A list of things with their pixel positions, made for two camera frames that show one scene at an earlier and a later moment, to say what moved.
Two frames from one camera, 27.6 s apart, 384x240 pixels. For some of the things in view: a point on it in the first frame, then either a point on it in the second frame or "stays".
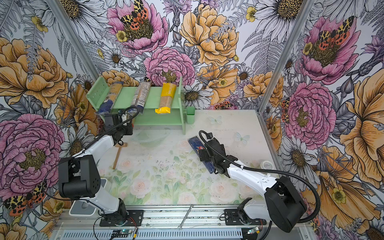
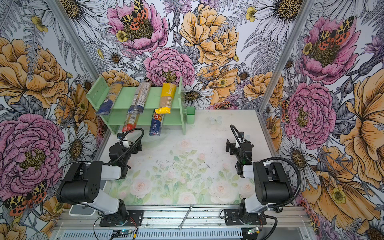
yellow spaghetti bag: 168,90 stays
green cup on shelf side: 190,113 stays
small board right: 253,230 stays
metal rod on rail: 180,226 stays
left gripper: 129,129 → 139,148
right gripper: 205,155 → 232,145
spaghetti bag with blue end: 113,90 stays
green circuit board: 121,233 stays
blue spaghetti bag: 197,145 → 156,124
